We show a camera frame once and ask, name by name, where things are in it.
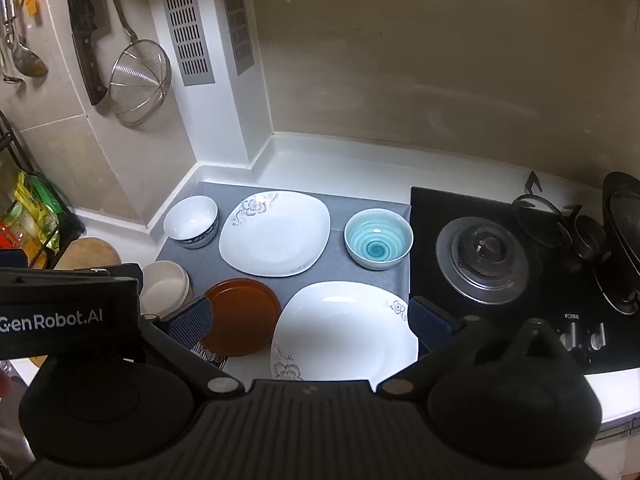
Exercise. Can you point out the grey table mat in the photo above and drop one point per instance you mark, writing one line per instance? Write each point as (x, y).
(340, 265)

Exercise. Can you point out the black gas stove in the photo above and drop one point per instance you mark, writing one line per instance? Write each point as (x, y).
(435, 200)

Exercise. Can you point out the brown round plate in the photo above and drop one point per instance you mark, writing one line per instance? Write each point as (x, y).
(245, 317)

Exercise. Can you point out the black white patterned cloth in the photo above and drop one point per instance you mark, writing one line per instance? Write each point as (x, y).
(212, 357)

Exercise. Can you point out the cream ridged bowl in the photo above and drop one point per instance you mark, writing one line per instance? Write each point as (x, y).
(162, 290)

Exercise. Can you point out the grey vent grille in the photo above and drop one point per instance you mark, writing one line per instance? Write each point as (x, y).
(185, 20)

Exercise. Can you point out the yellow green packet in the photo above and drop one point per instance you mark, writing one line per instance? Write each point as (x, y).
(47, 200)

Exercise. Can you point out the black iron pan support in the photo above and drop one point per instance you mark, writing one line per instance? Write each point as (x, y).
(542, 212)

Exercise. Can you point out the black wok with lid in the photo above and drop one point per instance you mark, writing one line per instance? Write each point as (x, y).
(622, 240)

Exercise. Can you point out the white square floral plate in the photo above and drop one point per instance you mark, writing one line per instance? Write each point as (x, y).
(345, 340)
(275, 232)

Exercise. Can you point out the metal ladle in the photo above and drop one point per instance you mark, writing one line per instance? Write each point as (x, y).
(31, 64)

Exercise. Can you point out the orange packet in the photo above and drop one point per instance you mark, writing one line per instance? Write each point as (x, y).
(20, 240)

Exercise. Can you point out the wooden cutting board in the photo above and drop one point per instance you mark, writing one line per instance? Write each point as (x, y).
(87, 255)

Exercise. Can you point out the metal mesh strainer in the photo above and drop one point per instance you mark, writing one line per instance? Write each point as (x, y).
(140, 82)

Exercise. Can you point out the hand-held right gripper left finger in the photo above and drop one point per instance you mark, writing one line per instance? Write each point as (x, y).
(192, 322)

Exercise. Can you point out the person's left hand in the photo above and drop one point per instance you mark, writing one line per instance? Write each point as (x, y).
(4, 386)

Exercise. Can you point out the round stove burner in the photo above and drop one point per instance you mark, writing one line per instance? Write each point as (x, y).
(482, 260)

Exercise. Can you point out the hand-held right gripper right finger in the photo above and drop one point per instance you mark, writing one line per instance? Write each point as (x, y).
(430, 330)

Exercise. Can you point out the metal stove knob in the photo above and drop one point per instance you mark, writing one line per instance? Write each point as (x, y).
(599, 337)
(570, 336)

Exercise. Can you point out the white bowl with blue pattern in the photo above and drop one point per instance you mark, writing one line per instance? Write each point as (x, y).
(190, 220)

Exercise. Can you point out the dark cleaver knife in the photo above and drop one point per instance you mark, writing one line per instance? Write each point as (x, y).
(82, 15)

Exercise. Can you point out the teal spiral bowl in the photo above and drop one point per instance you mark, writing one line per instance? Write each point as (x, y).
(377, 240)

